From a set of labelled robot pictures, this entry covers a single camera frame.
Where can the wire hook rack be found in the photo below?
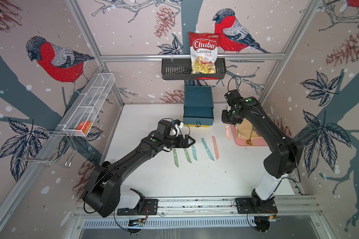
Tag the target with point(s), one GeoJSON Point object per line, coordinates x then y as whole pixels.
{"type": "Point", "coordinates": [50, 148]}

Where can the Chuba cassava chips bag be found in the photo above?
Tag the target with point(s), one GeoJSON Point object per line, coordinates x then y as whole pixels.
{"type": "Point", "coordinates": [203, 52]}

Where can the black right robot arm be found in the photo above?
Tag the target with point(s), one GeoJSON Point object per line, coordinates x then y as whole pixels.
{"type": "Point", "coordinates": [285, 153]}

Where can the aluminium frame post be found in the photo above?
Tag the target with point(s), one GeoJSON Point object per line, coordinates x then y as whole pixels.
{"type": "Point", "coordinates": [87, 34]}

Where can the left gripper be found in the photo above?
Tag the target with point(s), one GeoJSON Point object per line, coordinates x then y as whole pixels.
{"type": "Point", "coordinates": [185, 141]}

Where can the pink tray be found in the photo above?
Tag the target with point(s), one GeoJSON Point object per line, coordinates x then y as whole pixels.
{"type": "Point", "coordinates": [243, 142]}

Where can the aluminium rail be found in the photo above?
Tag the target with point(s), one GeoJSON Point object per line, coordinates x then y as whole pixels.
{"type": "Point", "coordinates": [230, 206]}

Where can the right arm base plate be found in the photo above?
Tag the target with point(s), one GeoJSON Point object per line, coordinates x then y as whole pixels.
{"type": "Point", "coordinates": [254, 206]}

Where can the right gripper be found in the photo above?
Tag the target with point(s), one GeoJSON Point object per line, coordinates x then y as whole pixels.
{"type": "Point", "coordinates": [224, 120]}

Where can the teal top drawer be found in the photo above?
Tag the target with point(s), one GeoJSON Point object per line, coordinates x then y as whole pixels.
{"type": "Point", "coordinates": [200, 116]}

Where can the yellow drawer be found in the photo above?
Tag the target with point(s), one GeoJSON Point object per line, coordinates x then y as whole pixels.
{"type": "Point", "coordinates": [197, 125]}

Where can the gold spoon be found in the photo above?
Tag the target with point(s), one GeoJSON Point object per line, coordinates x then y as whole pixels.
{"type": "Point", "coordinates": [250, 137]}

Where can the light green knife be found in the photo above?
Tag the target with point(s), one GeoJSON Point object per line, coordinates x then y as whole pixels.
{"type": "Point", "coordinates": [175, 158]}

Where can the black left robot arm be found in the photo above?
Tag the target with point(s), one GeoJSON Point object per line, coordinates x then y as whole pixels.
{"type": "Point", "coordinates": [103, 189]}

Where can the red packet in rack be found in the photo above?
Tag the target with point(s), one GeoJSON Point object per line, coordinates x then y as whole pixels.
{"type": "Point", "coordinates": [84, 126]}

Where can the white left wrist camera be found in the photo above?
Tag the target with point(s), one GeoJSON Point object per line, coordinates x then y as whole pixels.
{"type": "Point", "coordinates": [176, 128]}

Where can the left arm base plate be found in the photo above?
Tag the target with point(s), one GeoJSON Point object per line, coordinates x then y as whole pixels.
{"type": "Point", "coordinates": [137, 207]}

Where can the teal drawer cabinet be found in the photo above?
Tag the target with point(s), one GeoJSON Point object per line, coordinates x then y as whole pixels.
{"type": "Point", "coordinates": [198, 96]}

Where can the turquoise knife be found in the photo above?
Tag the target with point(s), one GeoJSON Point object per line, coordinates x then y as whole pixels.
{"type": "Point", "coordinates": [207, 149]}

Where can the salmon pink knife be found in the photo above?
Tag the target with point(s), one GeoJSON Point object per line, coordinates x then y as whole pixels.
{"type": "Point", "coordinates": [227, 128]}

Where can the teal knife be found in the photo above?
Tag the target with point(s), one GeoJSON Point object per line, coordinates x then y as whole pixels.
{"type": "Point", "coordinates": [194, 152]}

